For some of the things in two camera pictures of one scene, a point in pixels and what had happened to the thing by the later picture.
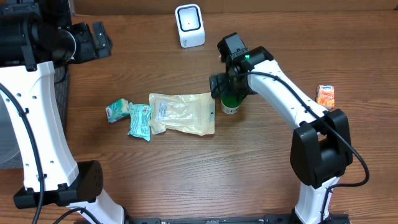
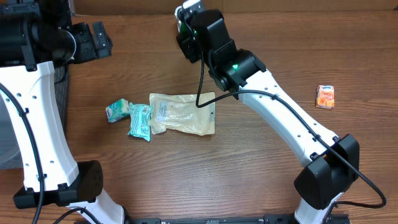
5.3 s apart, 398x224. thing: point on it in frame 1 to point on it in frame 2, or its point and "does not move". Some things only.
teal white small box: x=117 y=109 does not move
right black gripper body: x=225 y=84 to x=191 y=51
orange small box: x=326 y=96 does not move
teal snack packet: x=140 y=121 does not move
